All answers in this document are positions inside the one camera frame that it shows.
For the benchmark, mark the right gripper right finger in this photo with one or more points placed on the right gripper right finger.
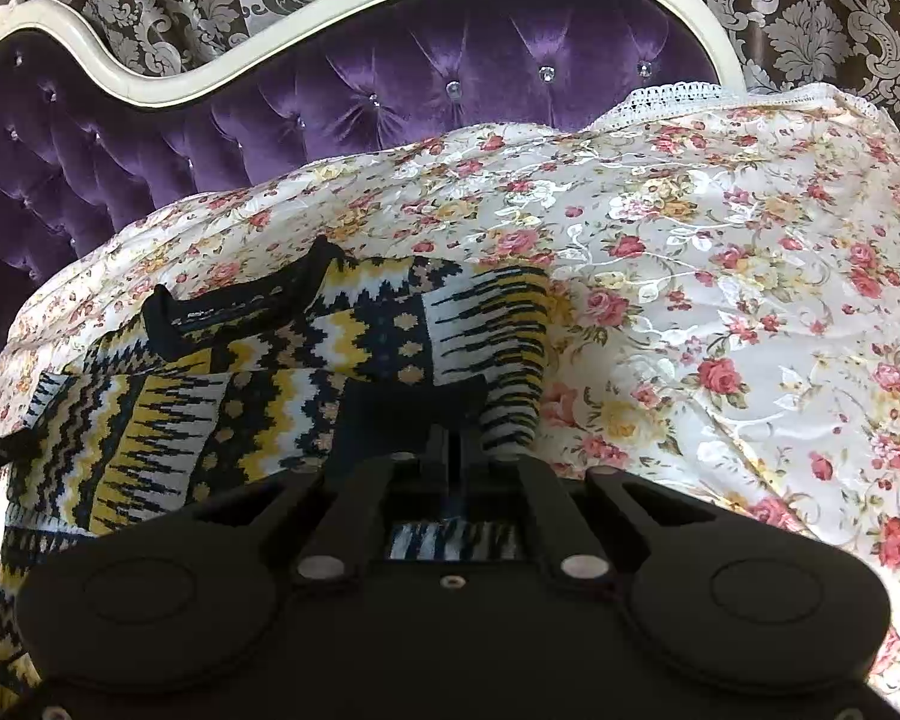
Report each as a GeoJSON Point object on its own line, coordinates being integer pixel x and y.
{"type": "Point", "coordinates": [552, 537]}

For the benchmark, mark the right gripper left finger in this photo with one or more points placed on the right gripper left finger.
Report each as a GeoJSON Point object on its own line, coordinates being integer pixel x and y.
{"type": "Point", "coordinates": [379, 496]}

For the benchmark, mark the yellow black patterned knit sweater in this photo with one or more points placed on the yellow black patterned knit sweater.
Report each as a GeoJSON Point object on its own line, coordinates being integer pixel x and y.
{"type": "Point", "coordinates": [320, 365]}

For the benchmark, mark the floral white bedspread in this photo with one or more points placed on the floral white bedspread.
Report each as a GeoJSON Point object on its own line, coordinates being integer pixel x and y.
{"type": "Point", "coordinates": [721, 399]}

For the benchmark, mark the purple tufted headboard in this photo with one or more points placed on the purple tufted headboard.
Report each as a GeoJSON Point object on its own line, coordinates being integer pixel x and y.
{"type": "Point", "coordinates": [88, 147]}

